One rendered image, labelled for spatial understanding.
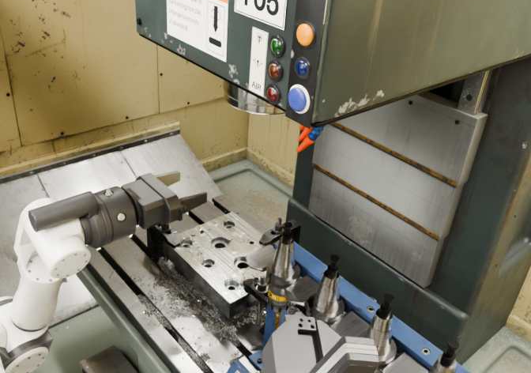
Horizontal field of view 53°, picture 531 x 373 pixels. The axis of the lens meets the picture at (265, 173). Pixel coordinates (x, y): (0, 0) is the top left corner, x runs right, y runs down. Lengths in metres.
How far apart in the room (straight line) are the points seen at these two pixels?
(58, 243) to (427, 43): 0.61
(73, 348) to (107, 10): 1.10
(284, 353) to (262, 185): 2.10
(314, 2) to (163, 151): 1.63
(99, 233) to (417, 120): 0.81
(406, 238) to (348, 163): 0.26
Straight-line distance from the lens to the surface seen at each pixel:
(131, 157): 2.14
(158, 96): 2.16
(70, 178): 2.05
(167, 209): 0.91
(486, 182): 1.35
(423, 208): 1.42
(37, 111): 1.97
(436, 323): 1.59
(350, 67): 0.66
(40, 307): 0.99
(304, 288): 0.97
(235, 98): 0.98
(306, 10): 0.63
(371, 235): 1.57
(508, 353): 1.93
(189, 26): 0.83
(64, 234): 0.86
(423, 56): 0.79
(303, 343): 0.38
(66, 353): 1.69
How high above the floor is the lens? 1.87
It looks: 31 degrees down
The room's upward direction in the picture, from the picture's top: 5 degrees clockwise
